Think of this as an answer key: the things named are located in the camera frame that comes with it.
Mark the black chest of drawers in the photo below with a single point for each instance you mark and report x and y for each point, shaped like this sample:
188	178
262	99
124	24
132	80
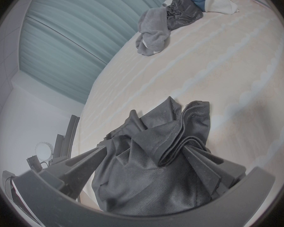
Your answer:
72	131

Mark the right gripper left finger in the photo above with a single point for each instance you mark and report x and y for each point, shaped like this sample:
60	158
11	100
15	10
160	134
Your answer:
82	171

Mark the black T-shirt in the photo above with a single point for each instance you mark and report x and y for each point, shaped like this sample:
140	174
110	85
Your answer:
144	174

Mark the blue-green curtain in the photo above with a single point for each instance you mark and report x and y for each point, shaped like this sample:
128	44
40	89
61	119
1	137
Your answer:
92	15
56	63

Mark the bed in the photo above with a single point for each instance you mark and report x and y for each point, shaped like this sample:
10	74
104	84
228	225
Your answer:
215	67

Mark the black dressing table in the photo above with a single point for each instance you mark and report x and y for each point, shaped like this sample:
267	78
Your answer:
34	163

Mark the grey garment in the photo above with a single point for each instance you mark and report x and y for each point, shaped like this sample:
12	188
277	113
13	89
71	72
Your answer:
153	29

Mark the white garment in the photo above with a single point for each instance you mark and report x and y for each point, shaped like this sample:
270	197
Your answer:
220	2

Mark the black shiny garment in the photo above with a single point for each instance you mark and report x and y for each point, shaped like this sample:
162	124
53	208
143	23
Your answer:
184	13

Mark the round white-framed mirror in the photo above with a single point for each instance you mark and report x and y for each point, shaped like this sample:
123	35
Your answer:
43	151

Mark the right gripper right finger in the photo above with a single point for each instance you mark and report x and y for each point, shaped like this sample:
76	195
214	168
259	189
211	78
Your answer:
217	174

